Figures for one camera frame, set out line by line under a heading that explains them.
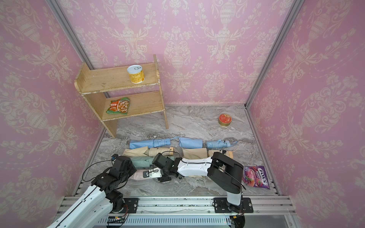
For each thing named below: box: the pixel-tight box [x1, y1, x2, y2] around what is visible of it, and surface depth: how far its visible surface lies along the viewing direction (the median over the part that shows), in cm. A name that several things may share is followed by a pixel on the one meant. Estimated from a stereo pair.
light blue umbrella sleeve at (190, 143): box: [178, 137, 203, 149], surface depth 96 cm
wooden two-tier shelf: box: [74, 54, 169, 139], surface depth 79 cm
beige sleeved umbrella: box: [148, 147, 175, 158], surface depth 92 cm
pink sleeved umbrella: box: [128, 169, 148, 181], surface depth 81 cm
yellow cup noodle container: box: [126, 64, 145, 84], surface depth 72 cm
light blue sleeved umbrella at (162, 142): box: [153, 136, 181, 148], surface depth 97 cm
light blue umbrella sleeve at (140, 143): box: [129, 139, 154, 150], surface depth 94 cm
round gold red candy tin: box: [218, 113, 233, 127], surface depth 109 cm
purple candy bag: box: [242, 165, 270, 189], surface depth 81 cm
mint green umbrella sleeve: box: [130, 156, 156, 170], surface depth 87 cm
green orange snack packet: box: [105, 96, 130, 115], surface depth 91 cm
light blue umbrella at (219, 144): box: [206, 139, 238, 149], surface depth 96 cm
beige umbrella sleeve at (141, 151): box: [122, 146, 150, 158], surface depth 92 cm
